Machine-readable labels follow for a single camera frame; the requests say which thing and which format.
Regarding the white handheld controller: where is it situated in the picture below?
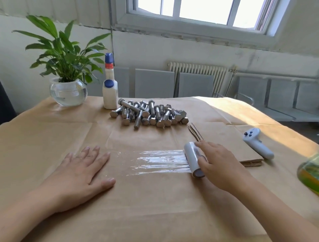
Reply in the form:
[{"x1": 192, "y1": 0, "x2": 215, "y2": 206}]
[{"x1": 243, "y1": 128, "x2": 275, "y2": 160}]

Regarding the round glass vase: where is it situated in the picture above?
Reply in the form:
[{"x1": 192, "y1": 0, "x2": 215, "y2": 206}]
[{"x1": 49, "y1": 78, "x2": 88, "y2": 107}]

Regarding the black trash bin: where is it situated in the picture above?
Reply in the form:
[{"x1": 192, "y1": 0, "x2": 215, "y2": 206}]
[{"x1": 0, "y1": 80, "x2": 17, "y2": 125}]

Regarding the stack of brown paper sheets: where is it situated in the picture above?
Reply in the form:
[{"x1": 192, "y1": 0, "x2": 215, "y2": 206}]
[{"x1": 187, "y1": 121, "x2": 265, "y2": 167}]

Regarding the white framed window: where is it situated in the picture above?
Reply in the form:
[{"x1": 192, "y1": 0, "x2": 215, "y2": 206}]
[{"x1": 111, "y1": 0, "x2": 300, "y2": 51}]

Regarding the white radiator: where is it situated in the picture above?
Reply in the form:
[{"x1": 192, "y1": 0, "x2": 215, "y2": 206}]
[{"x1": 167, "y1": 61, "x2": 227, "y2": 98}]

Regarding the white vertical blind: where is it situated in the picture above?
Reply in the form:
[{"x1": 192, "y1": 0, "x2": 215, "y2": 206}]
[{"x1": 0, "y1": 0, "x2": 118, "y2": 29}]

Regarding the person's right forearm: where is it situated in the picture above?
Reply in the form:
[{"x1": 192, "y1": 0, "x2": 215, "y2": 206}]
[{"x1": 232, "y1": 170, "x2": 319, "y2": 242}]

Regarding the person's right hand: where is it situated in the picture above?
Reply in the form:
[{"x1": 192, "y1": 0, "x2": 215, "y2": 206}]
[{"x1": 194, "y1": 141, "x2": 255, "y2": 192}]

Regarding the white cling film roll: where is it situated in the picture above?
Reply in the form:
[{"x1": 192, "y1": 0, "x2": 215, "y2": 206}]
[{"x1": 183, "y1": 142, "x2": 206, "y2": 179}]

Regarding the person's left hand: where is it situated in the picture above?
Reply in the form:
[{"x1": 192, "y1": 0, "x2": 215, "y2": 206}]
[{"x1": 42, "y1": 146, "x2": 116, "y2": 215}]

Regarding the green leafy plant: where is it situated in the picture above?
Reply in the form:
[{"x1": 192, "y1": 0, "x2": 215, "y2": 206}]
[{"x1": 13, "y1": 15, "x2": 111, "y2": 84}]

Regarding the grey chair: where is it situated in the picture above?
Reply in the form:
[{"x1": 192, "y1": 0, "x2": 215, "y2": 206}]
[
  {"x1": 178, "y1": 72, "x2": 216, "y2": 98},
  {"x1": 266, "y1": 79, "x2": 319, "y2": 123},
  {"x1": 87, "y1": 67, "x2": 131, "y2": 98},
  {"x1": 134, "y1": 68, "x2": 176, "y2": 99},
  {"x1": 234, "y1": 75, "x2": 272, "y2": 108}
]

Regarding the pile of steel bolts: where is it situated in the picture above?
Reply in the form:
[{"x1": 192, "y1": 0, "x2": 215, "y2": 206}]
[{"x1": 110, "y1": 99, "x2": 189, "y2": 130}]

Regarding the white glue bottle blue cap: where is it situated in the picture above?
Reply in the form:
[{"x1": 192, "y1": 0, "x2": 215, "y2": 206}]
[{"x1": 103, "y1": 52, "x2": 119, "y2": 110}]

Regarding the clear cling film sheet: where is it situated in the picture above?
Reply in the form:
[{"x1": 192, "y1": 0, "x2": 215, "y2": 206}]
[{"x1": 127, "y1": 149, "x2": 192, "y2": 176}]

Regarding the large brown paper table cover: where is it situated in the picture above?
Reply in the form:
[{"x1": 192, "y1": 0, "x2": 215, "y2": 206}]
[{"x1": 0, "y1": 96, "x2": 319, "y2": 242}]

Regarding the green spray bottle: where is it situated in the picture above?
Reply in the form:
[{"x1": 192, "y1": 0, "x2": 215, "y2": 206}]
[{"x1": 297, "y1": 153, "x2": 319, "y2": 196}]

